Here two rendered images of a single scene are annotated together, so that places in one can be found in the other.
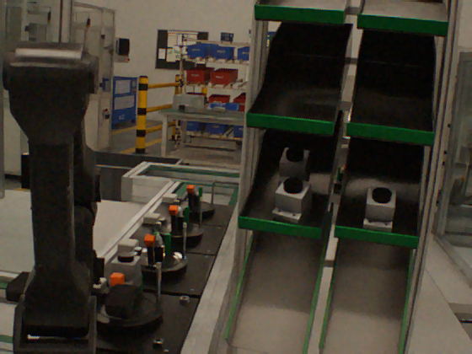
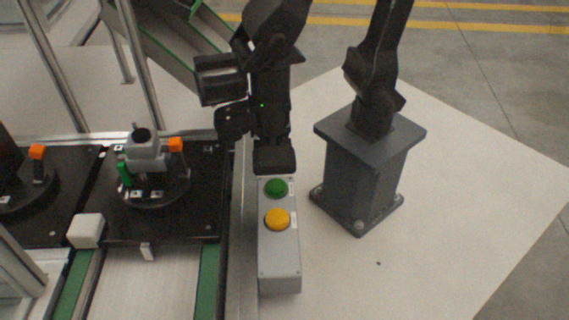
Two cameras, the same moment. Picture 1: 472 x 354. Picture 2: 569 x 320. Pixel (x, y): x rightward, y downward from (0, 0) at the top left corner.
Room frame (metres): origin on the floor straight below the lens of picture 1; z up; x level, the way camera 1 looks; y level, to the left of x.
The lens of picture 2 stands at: (0.72, 0.68, 1.50)
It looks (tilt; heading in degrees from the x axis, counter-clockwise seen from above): 44 degrees down; 263
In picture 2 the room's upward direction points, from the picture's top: straight up
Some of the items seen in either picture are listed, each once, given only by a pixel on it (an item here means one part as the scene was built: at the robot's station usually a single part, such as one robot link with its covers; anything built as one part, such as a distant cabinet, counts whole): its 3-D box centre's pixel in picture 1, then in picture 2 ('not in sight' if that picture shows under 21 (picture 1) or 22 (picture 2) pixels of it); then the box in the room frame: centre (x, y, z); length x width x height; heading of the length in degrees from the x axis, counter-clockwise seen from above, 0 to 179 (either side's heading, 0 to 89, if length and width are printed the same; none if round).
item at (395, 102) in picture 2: (53, 329); (377, 86); (0.51, 0.19, 1.15); 0.09 x 0.07 x 0.06; 102
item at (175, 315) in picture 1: (125, 321); (159, 187); (0.89, 0.19, 0.96); 0.24 x 0.24 x 0.02; 86
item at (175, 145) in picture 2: (118, 293); (174, 157); (0.85, 0.19, 1.04); 0.04 x 0.02 x 0.08; 176
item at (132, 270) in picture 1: (126, 270); (140, 149); (0.90, 0.19, 1.06); 0.08 x 0.04 x 0.07; 176
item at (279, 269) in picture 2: not in sight; (277, 230); (0.69, 0.29, 0.93); 0.21 x 0.07 x 0.06; 86
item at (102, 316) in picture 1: (125, 312); (157, 180); (0.89, 0.19, 0.98); 0.14 x 0.14 x 0.02
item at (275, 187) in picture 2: not in sight; (275, 189); (0.68, 0.22, 0.96); 0.04 x 0.04 x 0.02
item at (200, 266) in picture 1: (157, 250); (5, 173); (1.15, 0.17, 1.01); 0.24 x 0.24 x 0.13; 86
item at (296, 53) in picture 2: (72, 223); (270, 69); (0.68, 0.22, 1.21); 0.09 x 0.06 x 0.07; 12
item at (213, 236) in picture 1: (178, 220); not in sight; (1.39, 0.15, 1.01); 0.24 x 0.24 x 0.13; 86
